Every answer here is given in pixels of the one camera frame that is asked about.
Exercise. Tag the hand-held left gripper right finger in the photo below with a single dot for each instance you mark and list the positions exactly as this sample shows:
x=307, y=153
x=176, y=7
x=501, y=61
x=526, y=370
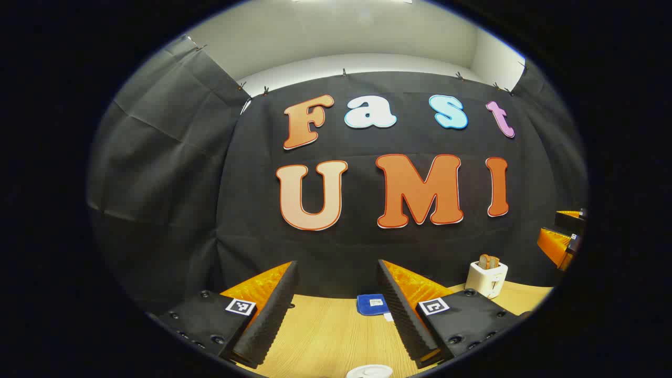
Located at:
x=404, y=320

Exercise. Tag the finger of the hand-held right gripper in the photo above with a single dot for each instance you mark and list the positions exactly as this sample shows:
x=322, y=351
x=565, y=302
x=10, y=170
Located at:
x=571, y=220
x=554, y=244

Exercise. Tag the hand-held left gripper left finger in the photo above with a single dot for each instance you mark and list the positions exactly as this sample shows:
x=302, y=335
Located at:
x=268, y=325

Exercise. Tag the blue towel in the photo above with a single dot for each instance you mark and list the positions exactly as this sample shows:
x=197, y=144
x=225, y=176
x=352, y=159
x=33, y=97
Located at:
x=370, y=304

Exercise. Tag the toast slice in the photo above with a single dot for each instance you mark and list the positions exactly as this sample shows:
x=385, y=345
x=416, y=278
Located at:
x=483, y=261
x=495, y=262

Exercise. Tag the white toaster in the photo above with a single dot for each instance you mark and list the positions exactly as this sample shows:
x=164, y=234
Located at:
x=485, y=281

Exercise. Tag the black backdrop cloth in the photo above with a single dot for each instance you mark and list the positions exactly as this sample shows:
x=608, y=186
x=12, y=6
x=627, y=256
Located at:
x=210, y=184

